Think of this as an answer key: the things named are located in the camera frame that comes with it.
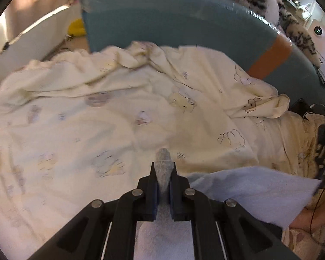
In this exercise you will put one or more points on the cream printed blanket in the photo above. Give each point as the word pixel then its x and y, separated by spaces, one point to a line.
pixel 70 127

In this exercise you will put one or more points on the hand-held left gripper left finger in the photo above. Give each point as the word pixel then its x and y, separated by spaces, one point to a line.
pixel 149 195

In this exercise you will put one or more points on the teal headboard with orange stripe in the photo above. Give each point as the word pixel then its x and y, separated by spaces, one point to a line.
pixel 165 19

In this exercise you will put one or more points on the white air purifier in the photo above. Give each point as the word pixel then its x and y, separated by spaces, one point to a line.
pixel 319 31

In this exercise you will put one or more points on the person's bare leg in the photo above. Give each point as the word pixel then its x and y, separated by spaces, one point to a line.
pixel 303 216

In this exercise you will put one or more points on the yellow plastic stool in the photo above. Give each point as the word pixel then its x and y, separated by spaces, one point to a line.
pixel 77 28

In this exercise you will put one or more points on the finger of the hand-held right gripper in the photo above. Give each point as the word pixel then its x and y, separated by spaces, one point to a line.
pixel 321 187

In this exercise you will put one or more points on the white low partition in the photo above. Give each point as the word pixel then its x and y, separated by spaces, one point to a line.
pixel 38 35

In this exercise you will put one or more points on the light blue shirt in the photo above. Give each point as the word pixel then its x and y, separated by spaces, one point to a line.
pixel 246 192

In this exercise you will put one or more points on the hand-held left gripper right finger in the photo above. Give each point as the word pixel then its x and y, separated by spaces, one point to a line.
pixel 178 195

